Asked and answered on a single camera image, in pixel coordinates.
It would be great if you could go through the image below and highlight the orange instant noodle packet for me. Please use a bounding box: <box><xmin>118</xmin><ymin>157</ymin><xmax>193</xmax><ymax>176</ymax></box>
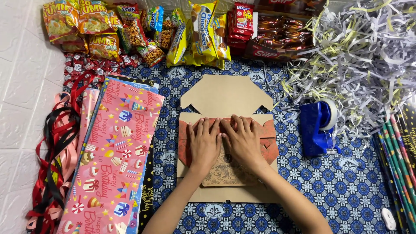
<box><xmin>107</xmin><ymin>9</ymin><xmax>124</xmax><ymax>32</ymax></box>
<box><xmin>88</xmin><ymin>32</ymin><xmax>121</xmax><ymax>62</ymax></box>
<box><xmin>54</xmin><ymin>34</ymin><xmax>89</xmax><ymax>54</ymax></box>
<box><xmin>77</xmin><ymin>0</ymin><xmax>113</xmax><ymax>35</ymax></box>
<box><xmin>42</xmin><ymin>0</ymin><xmax>80</xmax><ymax>44</ymax></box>

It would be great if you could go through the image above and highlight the person's left hand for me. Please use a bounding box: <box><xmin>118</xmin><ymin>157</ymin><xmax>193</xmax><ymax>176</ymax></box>
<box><xmin>188</xmin><ymin>117</ymin><xmax>223</xmax><ymax>169</ymax></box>

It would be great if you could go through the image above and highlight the bundle of wrapping paper rolls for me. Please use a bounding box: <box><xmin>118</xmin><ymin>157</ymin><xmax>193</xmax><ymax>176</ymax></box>
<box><xmin>372</xmin><ymin>104</ymin><xmax>416</xmax><ymax>234</ymax></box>

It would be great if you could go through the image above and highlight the pink birthday wrapping paper sheet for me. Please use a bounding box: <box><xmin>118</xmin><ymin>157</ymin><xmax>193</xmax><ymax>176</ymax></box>
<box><xmin>57</xmin><ymin>78</ymin><xmax>165</xmax><ymax>234</ymax></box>

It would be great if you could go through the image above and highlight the row of brown wafer packets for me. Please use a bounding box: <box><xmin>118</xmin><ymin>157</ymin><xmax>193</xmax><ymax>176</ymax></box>
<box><xmin>255</xmin><ymin>15</ymin><xmax>314</xmax><ymax>51</ymax></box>

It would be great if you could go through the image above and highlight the blue patterned batik cloth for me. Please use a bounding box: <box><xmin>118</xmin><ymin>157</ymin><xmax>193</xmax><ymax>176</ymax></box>
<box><xmin>63</xmin><ymin>58</ymin><xmax>403</xmax><ymax>234</ymax></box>

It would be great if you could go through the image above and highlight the blue tape dispenser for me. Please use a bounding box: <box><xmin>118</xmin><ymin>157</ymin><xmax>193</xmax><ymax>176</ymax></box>
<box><xmin>299</xmin><ymin>100</ymin><xmax>342</xmax><ymax>158</ymax></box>

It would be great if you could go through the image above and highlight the white tape roll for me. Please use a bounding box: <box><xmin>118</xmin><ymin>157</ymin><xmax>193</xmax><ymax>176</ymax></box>
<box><xmin>320</xmin><ymin>98</ymin><xmax>339</xmax><ymax>131</ymax></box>

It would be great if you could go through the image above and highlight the stack of red biscuit packets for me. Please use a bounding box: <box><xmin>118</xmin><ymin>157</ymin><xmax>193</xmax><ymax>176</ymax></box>
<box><xmin>226</xmin><ymin>3</ymin><xmax>255</xmax><ymax>50</ymax></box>

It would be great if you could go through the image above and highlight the heap of red wrapped candies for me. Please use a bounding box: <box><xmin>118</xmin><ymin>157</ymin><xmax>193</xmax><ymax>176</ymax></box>
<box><xmin>63</xmin><ymin>52</ymin><xmax>144</xmax><ymax>94</ymax></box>

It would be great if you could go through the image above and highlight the heap of yellow chocolate snack packets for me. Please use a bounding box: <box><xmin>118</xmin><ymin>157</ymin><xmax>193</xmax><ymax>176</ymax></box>
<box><xmin>166</xmin><ymin>0</ymin><xmax>232</xmax><ymax>71</ymax></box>

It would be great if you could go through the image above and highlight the heap of peanut snack packets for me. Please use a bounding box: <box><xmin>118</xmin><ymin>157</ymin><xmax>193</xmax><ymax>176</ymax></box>
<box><xmin>115</xmin><ymin>3</ymin><xmax>186</xmax><ymax>68</ymax></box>

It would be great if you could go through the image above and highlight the small white plastic device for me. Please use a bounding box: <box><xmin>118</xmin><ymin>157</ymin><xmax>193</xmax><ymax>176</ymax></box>
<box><xmin>381</xmin><ymin>208</ymin><xmax>397</xmax><ymax>231</ymax></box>

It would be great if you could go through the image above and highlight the heap of shredded paper strips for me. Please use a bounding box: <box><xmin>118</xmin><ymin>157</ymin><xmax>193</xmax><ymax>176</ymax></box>
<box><xmin>279</xmin><ymin>0</ymin><xmax>416</xmax><ymax>141</ymax></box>

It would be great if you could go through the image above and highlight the person's right hand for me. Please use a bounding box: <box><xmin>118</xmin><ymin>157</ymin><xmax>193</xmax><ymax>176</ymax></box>
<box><xmin>220</xmin><ymin>114</ymin><xmax>266</xmax><ymax>171</ymax></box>

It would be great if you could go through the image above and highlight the heap of red black pink ribbons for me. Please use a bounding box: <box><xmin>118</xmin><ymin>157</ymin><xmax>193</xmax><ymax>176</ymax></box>
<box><xmin>25</xmin><ymin>71</ymin><xmax>98</xmax><ymax>234</ymax></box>

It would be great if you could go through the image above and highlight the red brown display carton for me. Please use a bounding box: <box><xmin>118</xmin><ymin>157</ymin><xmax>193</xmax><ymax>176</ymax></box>
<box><xmin>244</xmin><ymin>0</ymin><xmax>327</xmax><ymax>63</ymax></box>

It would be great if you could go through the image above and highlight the brown cardboard folding box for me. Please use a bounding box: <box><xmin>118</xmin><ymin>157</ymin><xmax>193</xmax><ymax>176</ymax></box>
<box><xmin>176</xmin><ymin>74</ymin><xmax>280</xmax><ymax>204</ymax></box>

